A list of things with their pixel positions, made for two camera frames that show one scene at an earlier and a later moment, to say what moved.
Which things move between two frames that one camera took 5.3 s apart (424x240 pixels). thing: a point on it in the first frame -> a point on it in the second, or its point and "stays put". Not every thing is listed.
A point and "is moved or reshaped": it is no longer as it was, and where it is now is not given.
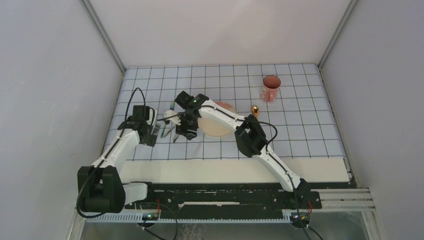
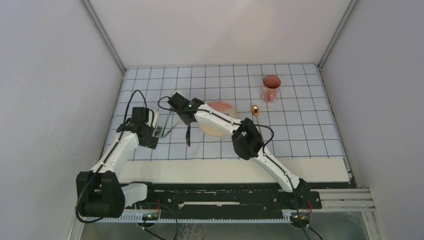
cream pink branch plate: (214, 129) stays put
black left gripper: (150, 140) stays put
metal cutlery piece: (175, 136) is moved or reshaped
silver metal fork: (168, 131) stays put
